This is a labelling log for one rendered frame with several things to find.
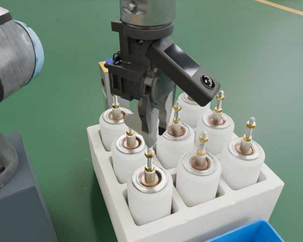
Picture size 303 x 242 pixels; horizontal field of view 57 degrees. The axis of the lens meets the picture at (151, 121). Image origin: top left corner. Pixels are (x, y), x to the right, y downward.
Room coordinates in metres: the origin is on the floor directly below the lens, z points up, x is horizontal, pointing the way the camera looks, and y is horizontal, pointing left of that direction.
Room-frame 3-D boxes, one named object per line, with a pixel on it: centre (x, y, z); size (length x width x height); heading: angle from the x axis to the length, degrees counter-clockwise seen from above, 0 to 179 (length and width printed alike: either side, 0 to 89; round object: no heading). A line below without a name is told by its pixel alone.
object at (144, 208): (0.39, 0.00, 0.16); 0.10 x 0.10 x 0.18
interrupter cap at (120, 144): (0.49, 0.05, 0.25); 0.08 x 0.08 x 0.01
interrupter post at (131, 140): (0.49, 0.05, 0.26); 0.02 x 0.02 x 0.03
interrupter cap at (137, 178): (0.39, 0.00, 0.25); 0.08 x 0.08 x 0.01
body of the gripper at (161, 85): (0.39, 0.01, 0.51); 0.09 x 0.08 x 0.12; 59
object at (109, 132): (0.60, 0.09, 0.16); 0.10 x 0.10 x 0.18
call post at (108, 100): (0.78, 0.12, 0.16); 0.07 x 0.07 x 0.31; 22
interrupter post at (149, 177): (0.39, 0.00, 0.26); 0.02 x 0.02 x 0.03
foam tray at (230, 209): (0.54, -0.06, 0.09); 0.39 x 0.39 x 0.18; 22
